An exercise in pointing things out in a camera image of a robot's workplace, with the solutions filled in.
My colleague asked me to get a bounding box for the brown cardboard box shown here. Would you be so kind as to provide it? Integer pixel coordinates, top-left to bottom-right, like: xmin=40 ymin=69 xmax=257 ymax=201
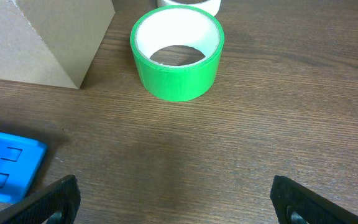
xmin=0 ymin=0 xmax=115 ymax=89

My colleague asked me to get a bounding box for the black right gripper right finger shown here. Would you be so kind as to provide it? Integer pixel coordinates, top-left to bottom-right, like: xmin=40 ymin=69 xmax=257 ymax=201
xmin=270 ymin=175 xmax=358 ymax=224

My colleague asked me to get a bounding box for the white tape roll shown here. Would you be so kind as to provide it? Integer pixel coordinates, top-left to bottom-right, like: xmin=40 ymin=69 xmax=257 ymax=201
xmin=157 ymin=0 xmax=221 ymax=16

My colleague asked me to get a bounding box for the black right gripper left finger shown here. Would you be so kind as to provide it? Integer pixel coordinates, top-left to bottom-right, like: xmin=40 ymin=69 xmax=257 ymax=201
xmin=0 ymin=175 xmax=81 ymax=224

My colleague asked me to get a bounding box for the blue plastic block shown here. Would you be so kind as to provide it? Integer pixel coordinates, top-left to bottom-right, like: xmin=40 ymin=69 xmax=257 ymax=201
xmin=0 ymin=133 xmax=47 ymax=203

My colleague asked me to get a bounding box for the green tape roll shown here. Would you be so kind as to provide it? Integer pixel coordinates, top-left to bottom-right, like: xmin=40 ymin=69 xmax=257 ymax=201
xmin=130 ymin=5 xmax=225 ymax=101

